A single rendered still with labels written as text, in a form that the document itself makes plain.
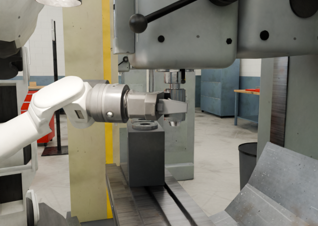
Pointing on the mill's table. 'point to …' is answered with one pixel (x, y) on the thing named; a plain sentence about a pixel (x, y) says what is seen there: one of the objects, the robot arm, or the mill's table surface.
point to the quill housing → (184, 31)
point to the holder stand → (145, 153)
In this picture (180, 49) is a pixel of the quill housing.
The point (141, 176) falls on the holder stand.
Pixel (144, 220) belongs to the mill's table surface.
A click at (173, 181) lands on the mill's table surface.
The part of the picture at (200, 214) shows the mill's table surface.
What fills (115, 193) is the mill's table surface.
